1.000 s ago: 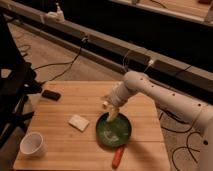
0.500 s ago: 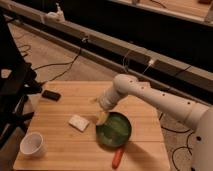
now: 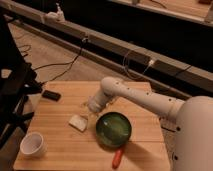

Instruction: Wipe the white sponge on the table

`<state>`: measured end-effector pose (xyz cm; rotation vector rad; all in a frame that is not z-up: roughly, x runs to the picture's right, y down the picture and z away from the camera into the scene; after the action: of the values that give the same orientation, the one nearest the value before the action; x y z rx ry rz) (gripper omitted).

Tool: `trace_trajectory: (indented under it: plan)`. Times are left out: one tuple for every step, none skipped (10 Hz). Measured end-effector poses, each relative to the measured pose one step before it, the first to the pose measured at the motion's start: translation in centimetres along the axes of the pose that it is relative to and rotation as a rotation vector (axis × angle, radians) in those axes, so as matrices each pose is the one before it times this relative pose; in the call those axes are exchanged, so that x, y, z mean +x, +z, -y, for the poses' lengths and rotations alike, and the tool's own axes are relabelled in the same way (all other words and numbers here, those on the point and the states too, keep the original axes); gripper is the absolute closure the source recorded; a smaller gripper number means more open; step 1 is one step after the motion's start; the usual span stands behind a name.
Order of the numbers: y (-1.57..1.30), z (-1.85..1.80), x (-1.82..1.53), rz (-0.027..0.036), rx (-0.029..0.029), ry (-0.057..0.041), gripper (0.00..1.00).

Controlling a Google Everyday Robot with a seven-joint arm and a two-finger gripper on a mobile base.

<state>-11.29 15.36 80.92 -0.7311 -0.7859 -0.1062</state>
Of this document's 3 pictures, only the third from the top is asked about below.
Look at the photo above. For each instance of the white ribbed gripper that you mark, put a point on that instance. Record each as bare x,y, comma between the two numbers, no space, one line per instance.
96,103

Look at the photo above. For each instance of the white sponge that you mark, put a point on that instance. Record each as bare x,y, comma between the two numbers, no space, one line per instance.
78,122

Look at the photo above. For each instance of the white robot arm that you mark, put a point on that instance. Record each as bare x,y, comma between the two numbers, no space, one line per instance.
193,119

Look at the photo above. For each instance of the green frying pan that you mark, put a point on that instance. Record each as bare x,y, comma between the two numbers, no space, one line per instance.
113,129

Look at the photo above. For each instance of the black rectangular remote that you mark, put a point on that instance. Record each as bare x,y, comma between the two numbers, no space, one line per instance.
51,95

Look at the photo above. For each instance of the white paper cup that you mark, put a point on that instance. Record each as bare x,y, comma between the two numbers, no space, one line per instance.
33,145

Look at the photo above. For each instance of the black tripod stand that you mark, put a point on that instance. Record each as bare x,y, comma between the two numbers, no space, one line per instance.
17,80

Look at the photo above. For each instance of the white object on ledge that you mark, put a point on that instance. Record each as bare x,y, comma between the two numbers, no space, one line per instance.
58,15

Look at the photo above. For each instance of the orange pan handle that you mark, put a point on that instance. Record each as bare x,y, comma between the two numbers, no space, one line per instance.
117,158

